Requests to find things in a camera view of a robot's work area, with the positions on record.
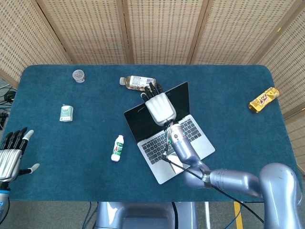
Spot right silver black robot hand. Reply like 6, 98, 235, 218
140, 82, 177, 126

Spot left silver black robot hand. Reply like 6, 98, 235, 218
0, 127, 40, 183

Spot silver laptop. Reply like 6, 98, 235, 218
123, 81, 216, 185

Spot tea bottle with white label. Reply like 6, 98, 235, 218
119, 75, 157, 91

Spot white milk drink bottle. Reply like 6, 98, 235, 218
111, 135, 125, 162

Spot blue table mat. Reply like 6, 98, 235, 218
0, 64, 300, 203

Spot green white tissue pack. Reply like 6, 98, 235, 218
59, 104, 74, 123

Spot clear plastic cup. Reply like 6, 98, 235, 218
72, 69, 86, 84

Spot yellow snack packet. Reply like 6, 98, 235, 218
249, 87, 280, 114

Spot grey robot torso base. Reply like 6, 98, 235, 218
95, 201, 198, 229

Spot white table leg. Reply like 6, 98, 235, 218
204, 201, 212, 229

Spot yellow floor tape strip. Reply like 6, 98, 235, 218
233, 201, 244, 229

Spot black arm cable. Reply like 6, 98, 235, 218
162, 133, 265, 224

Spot black floor cables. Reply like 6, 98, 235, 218
0, 85, 17, 131

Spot blue floor cable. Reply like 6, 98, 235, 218
82, 201, 98, 229

